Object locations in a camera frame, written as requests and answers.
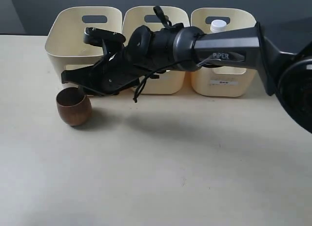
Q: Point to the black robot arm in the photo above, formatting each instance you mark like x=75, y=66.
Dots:
x=281, y=54

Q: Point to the cream plastic bin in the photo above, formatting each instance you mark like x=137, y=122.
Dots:
x=171, y=81
x=65, y=47
x=222, y=81

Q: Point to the left cream plastic bin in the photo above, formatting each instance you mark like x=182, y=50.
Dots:
x=65, y=47

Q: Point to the clear bottle white cap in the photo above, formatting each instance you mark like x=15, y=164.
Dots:
x=218, y=26

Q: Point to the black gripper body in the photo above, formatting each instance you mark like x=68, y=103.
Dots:
x=123, y=70

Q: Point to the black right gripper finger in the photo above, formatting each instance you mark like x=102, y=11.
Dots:
x=89, y=92

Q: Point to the right cream plastic bin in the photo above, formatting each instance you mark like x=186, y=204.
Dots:
x=222, y=81

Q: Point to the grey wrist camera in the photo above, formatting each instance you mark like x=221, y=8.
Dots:
x=110, y=42

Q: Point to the middle cream plastic bin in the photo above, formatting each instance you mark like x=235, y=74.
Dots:
x=171, y=81

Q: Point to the brown wooden cup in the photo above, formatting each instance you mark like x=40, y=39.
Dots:
x=74, y=106

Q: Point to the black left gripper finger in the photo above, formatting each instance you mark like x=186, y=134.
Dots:
x=88, y=77

